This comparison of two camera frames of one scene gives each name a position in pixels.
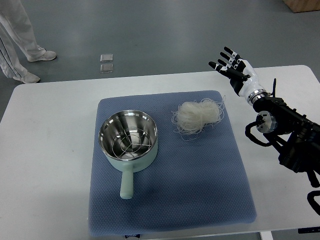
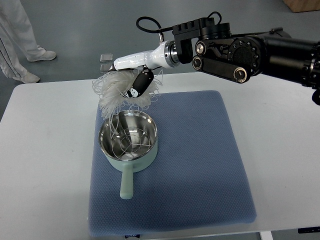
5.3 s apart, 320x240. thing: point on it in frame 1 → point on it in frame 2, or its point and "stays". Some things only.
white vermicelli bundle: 190,117 → 109,88
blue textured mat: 199,181 stays
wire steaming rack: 130,143 stays
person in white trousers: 14,15 stays
